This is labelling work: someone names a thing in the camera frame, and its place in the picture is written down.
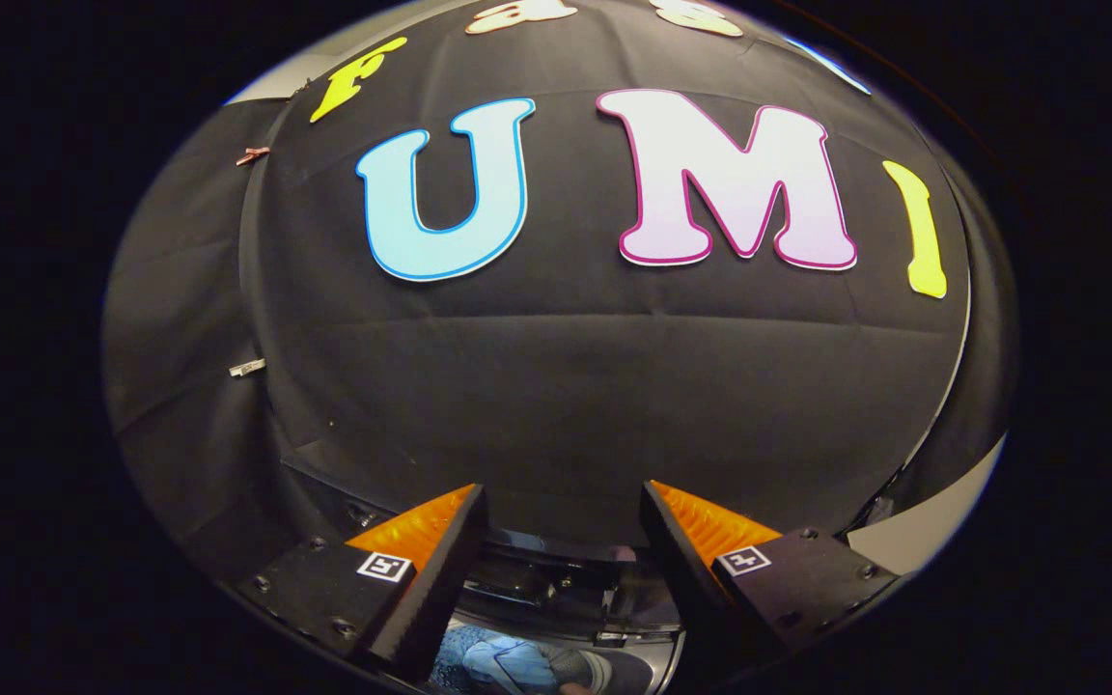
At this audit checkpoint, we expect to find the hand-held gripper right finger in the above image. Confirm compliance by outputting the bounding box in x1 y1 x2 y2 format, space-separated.
640 479 902 681

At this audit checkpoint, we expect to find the black washing machine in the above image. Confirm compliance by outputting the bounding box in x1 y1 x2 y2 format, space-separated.
421 536 687 695

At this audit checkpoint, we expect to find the light blue garment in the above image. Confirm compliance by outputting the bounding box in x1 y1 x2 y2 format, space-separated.
435 625 562 695

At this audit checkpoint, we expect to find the black backdrop cloth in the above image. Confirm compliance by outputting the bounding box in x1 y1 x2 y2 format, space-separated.
100 0 1018 590

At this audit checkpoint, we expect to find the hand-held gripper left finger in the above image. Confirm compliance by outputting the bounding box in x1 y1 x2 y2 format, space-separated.
231 483 490 684

